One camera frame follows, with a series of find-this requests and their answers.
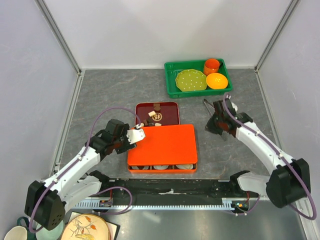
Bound metal serving tongs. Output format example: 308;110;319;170
202;98;228;142

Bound orange box lid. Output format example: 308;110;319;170
127;124;198;166

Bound dark red lacquer tray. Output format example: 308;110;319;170
135;101;180;127

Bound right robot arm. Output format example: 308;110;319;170
203;98;311;208

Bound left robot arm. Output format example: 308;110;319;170
24;119;146;233

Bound orange chocolate box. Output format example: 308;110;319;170
128;163;197;174

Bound white paper cup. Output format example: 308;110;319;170
175;164;194;170
131;165;150;171
153;165;169;170

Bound orange bowl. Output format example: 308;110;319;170
206;72;229;90

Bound yellow-green dotted plate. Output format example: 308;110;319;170
175;69;207;92

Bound green plastic bin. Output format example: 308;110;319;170
164;58;233;99

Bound orange cup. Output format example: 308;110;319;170
203;58;220;76

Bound floral decorated plate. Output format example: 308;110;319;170
61;214;111;240

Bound pale green bowl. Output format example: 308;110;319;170
35;220;65;240

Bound dark green mug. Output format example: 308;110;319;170
16;216;36;238

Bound white mug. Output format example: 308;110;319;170
4;226;28;240

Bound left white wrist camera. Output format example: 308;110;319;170
126;125;146;145

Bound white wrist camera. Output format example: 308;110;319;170
231;102;238;113
126;125;146;145

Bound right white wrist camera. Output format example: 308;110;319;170
231;102;238;113

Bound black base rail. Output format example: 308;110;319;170
75;178;257;211

